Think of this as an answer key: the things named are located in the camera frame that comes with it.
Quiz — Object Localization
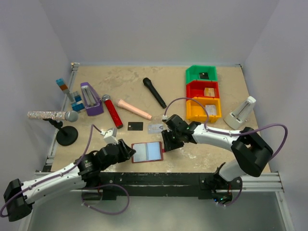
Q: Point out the red leather card holder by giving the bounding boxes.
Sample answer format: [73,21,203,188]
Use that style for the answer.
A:
[131,141,164,163]

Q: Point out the grey card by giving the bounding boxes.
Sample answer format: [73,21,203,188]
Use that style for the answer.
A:
[205,104,217,116]
[128,122,143,131]

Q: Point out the silver VIP card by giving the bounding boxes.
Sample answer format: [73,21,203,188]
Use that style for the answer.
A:
[148,124,164,134]

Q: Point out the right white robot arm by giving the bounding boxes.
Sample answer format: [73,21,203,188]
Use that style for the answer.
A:
[161,114,273,189]

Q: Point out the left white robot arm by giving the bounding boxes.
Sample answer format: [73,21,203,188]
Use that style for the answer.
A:
[0,139,136,222]

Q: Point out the grey card in yellow bin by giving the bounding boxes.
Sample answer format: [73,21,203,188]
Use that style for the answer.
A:
[205,104,217,116]

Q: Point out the tan card in red bin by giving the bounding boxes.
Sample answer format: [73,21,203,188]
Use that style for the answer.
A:
[204,88,215,98]

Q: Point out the black card in green bin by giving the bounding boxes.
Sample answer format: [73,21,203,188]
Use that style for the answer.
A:
[199,72,209,80]

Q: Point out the yellow storage bin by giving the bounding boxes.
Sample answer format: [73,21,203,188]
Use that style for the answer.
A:
[186,97,221,123]

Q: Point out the red storage bin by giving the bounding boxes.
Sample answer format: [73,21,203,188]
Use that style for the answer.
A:
[186,80,220,98]

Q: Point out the black microphone stand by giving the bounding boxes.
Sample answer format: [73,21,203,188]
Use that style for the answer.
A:
[44,119,78,146]

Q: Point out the pink microphone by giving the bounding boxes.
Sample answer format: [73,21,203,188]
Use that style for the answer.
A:
[116,99,152,120]

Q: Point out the purple metronome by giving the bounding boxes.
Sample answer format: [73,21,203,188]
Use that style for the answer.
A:
[80,82,103,116]

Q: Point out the glitter silver microphone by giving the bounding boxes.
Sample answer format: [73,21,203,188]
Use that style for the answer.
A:
[27,111,78,122]

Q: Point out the red microphone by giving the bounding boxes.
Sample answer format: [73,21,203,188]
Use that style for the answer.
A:
[102,94,123,129]

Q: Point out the white metronome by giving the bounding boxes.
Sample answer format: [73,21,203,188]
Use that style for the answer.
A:
[224,96,257,130]

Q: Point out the green storage bin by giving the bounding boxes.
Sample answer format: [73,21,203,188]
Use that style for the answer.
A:
[185,65,218,84]

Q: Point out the black microphone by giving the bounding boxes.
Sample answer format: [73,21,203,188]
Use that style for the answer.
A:
[142,77,167,109]

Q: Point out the blue toy brick tower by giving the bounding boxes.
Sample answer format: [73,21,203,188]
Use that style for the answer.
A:
[56,78,85,113]

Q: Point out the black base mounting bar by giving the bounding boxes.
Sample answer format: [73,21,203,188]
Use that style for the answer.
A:
[100,172,243,200]

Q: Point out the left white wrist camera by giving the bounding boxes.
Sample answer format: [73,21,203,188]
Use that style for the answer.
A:
[101,128,118,144]

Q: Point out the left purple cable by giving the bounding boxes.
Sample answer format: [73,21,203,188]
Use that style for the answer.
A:
[0,124,104,217]

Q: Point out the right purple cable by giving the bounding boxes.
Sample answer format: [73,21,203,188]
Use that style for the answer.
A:
[164,97,289,159]

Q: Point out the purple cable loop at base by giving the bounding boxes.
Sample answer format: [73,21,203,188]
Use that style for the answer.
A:
[81,181,129,214]

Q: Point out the left aluminium frame rail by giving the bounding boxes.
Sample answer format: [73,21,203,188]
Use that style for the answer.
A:
[42,63,80,173]

